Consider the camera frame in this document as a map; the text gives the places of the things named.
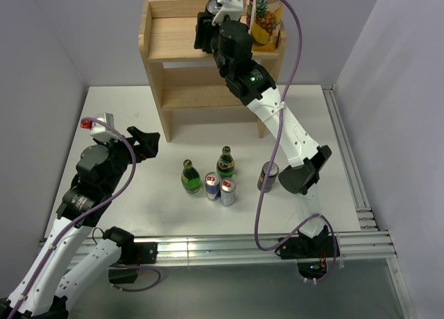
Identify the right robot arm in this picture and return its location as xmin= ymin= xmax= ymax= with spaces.
xmin=194 ymin=10 xmax=337 ymax=258

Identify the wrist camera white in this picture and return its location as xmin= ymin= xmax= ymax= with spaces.
xmin=207 ymin=0 xmax=245 ymax=26
xmin=80 ymin=112 xmax=119 ymax=142

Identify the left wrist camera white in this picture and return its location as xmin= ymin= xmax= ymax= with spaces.
xmin=80 ymin=112 xmax=119 ymax=142

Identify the aluminium side rail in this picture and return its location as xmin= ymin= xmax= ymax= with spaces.
xmin=322 ymin=85 xmax=418 ymax=318

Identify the green glass bottle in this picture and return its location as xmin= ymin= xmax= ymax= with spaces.
xmin=181 ymin=159 xmax=200 ymax=193
xmin=216 ymin=146 xmax=235 ymax=179

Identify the green glass bottle right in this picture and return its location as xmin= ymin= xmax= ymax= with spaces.
xmin=216 ymin=146 xmax=235 ymax=179

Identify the black yellow tall can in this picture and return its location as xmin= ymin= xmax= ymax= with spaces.
xmin=206 ymin=0 xmax=222 ymax=15

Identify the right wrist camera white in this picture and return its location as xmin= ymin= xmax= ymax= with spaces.
xmin=207 ymin=0 xmax=245 ymax=26

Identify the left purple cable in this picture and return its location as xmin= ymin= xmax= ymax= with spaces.
xmin=5 ymin=117 xmax=162 ymax=318

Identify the wooden two-tier shelf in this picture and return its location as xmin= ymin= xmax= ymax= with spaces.
xmin=137 ymin=0 xmax=287 ymax=143

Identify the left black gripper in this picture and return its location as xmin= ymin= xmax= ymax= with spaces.
xmin=94 ymin=126 xmax=159 ymax=193

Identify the blue silver can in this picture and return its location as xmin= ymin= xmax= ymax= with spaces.
xmin=205 ymin=172 xmax=221 ymax=200
xmin=220 ymin=178 xmax=237 ymax=206

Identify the dark grey can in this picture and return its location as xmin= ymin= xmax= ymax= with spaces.
xmin=257 ymin=162 xmax=280 ymax=193

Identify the aluminium front rail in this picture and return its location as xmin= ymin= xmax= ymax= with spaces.
xmin=37 ymin=230 xmax=398 ymax=268

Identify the blue silver can right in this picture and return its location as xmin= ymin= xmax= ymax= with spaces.
xmin=220 ymin=178 xmax=237 ymax=206

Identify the green glass bottle left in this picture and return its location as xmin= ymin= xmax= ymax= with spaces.
xmin=181 ymin=159 xmax=200 ymax=193

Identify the pineapple juice carton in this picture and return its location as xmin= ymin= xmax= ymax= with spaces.
xmin=248 ymin=0 xmax=284 ymax=51

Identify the blue silver can left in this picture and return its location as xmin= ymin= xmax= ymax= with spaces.
xmin=205 ymin=172 xmax=221 ymax=200

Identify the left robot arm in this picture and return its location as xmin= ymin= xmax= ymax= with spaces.
xmin=1 ymin=126 xmax=160 ymax=318

